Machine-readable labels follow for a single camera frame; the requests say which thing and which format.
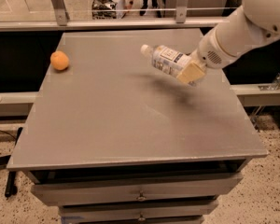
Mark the grey drawer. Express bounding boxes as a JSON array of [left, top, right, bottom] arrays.
[[31, 173, 243, 206], [60, 200, 218, 224]]

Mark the black cable on floor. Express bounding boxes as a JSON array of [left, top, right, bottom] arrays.
[[0, 122, 17, 142]]

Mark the black stand leg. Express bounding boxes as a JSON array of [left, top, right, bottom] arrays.
[[0, 126, 24, 200]]

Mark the metal drawer knob upper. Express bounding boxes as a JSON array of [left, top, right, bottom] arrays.
[[136, 192, 147, 202]]

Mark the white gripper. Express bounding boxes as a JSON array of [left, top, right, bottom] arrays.
[[176, 28, 237, 84]]

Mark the metal drawer knob lower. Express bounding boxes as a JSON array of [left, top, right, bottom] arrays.
[[137, 214, 146, 222]]

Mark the upper grey drawer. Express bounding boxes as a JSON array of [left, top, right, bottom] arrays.
[[31, 173, 243, 206]]

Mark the grey drawer cabinet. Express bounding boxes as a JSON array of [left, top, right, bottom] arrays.
[[6, 27, 269, 224]]

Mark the orange fruit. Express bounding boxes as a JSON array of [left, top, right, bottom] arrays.
[[50, 50, 69, 71]]

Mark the black white background robot base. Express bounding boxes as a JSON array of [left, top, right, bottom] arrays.
[[91, 0, 125, 20]]

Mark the lower grey drawer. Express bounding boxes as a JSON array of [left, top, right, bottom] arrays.
[[60, 200, 218, 224]]

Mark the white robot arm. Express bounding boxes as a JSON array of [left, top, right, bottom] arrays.
[[177, 0, 280, 84]]

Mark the metal drawer knob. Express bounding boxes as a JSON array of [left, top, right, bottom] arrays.
[[136, 192, 147, 202], [137, 214, 146, 222]]

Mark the blue label plastic water bottle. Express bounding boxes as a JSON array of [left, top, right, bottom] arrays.
[[141, 45, 191, 77]]

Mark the metal window rail frame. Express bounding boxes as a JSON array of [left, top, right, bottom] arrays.
[[0, 0, 280, 33]]

